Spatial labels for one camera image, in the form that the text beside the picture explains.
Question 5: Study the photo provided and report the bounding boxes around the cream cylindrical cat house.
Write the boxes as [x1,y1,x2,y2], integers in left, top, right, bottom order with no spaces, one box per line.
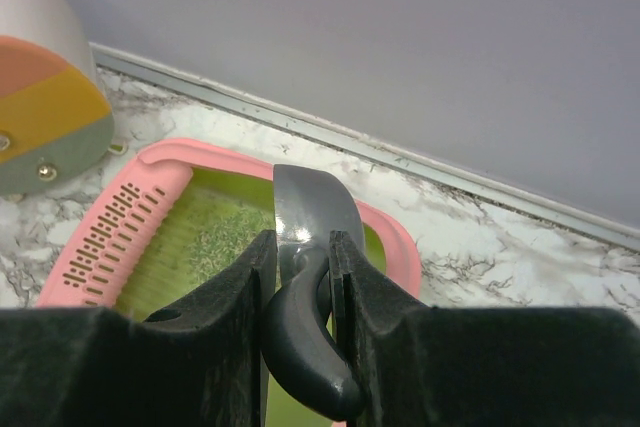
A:
[1,0,115,196]

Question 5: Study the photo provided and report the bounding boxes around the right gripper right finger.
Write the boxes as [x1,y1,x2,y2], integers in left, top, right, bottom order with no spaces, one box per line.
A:
[330,232,639,426]

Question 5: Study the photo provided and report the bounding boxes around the pink and green litter box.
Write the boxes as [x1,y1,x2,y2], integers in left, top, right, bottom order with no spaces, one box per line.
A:
[38,139,420,310]

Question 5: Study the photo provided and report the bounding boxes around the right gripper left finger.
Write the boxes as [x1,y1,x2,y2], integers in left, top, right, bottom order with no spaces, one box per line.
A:
[1,230,276,426]

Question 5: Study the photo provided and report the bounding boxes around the grey metal litter scoop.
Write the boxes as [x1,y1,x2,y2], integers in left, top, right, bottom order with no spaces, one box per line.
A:
[261,164,365,421]

